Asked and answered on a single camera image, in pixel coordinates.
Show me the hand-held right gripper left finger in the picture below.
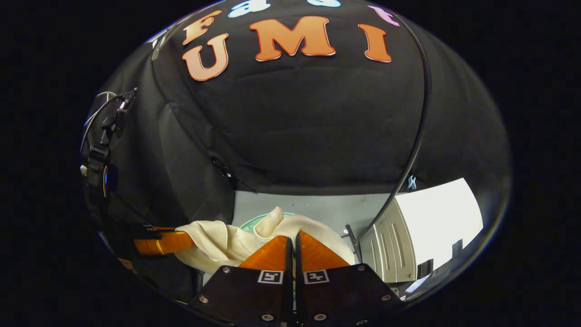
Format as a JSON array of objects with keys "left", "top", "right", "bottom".
[{"left": 190, "top": 235, "right": 293, "bottom": 325}]

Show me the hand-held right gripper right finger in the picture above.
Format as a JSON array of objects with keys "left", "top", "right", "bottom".
[{"left": 296, "top": 231, "right": 407, "bottom": 325}]

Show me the cream shirt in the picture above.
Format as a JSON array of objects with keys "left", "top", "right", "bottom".
[{"left": 174, "top": 207, "right": 356, "bottom": 275}]

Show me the green laundry hamper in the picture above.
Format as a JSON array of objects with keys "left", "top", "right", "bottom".
[{"left": 239, "top": 211, "right": 295, "bottom": 232}]

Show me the grey ribbed panel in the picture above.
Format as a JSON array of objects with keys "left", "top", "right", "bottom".
[{"left": 359, "top": 199, "right": 418, "bottom": 283}]

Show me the white board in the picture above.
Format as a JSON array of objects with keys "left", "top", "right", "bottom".
[{"left": 395, "top": 177, "right": 484, "bottom": 273}]

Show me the black backdrop cloth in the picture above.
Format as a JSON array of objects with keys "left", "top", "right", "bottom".
[{"left": 84, "top": 0, "right": 511, "bottom": 300}]

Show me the black clothes rail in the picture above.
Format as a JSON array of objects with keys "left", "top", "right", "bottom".
[{"left": 345, "top": 14, "right": 432, "bottom": 264}]

